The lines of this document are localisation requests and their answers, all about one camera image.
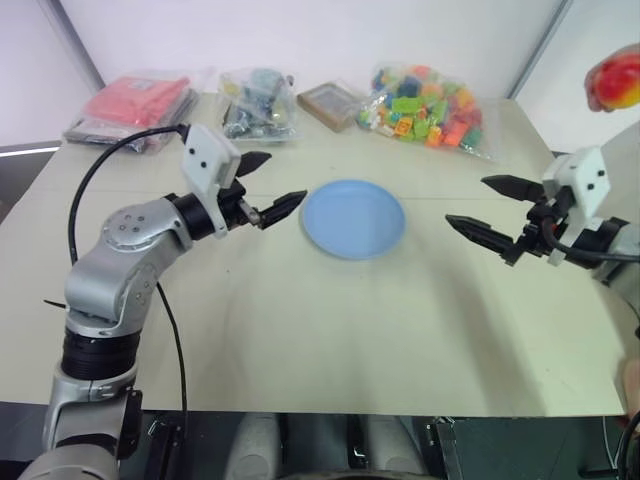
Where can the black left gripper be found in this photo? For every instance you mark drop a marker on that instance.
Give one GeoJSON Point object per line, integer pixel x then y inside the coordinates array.
{"type": "Point", "coordinates": [235, 207]}

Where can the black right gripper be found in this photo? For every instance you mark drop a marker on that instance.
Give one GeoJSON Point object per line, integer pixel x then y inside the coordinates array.
{"type": "Point", "coordinates": [540, 230]}

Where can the red yellow apple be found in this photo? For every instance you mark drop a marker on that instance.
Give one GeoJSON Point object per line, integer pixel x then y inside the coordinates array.
{"type": "Point", "coordinates": [617, 82]}

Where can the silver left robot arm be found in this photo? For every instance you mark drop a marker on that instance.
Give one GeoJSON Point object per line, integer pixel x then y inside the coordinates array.
{"type": "Point", "coordinates": [100, 270]}

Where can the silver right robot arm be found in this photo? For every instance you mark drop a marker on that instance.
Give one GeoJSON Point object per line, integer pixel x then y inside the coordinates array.
{"type": "Point", "coordinates": [620, 245]}

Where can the light blue round plate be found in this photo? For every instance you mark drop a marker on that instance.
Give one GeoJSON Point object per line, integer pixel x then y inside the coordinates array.
{"type": "Point", "coordinates": [352, 220]}

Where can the person's hand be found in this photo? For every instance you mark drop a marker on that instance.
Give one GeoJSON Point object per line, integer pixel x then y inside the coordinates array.
{"type": "Point", "coordinates": [592, 87]}

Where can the clear bag of mixed parts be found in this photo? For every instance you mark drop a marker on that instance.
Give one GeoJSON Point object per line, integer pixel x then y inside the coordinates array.
{"type": "Point", "coordinates": [260, 107]}

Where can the brown framed flat box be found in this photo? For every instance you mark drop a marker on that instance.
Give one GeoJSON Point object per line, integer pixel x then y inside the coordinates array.
{"type": "Point", "coordinates": [330, 106]}

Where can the bag of colourful toy blocks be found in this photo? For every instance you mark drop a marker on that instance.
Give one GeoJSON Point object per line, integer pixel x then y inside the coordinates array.
{"type": "Point", "coordinates": [427, 112]}

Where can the bag of red cloths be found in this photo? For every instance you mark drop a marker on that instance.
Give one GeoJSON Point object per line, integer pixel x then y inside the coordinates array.
{"type": "Point", "coordinates": [132, 107]}

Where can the grey rounded shape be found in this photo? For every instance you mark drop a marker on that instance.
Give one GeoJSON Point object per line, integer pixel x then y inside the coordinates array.
{"type": "Point", "coordinates": [252, 445]}

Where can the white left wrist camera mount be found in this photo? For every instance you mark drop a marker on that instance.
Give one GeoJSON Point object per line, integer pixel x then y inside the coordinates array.
{"type": "Point", "coordinates": [205, 155]}

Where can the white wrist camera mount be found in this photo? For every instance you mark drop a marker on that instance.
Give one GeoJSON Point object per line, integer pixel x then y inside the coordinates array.
{"type": "Point", "coordinates": [205, 155]}
{"type": "Point", "coordinates": [590, 175]}

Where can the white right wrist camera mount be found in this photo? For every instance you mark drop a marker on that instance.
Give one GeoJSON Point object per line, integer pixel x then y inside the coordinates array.
{"type": "Point", "coordinates": [590, 175]}

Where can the grey wall profile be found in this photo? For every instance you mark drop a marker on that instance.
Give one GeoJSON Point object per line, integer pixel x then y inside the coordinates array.
{"type": "Point", "coordinates": [542, 47]}
{"type": "Point", "coordinates": [77, 47]}

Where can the black metal bracket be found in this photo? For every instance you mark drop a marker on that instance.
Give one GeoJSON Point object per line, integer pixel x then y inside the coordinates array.
{"type": "Point", "coordinates": [445, 450]}

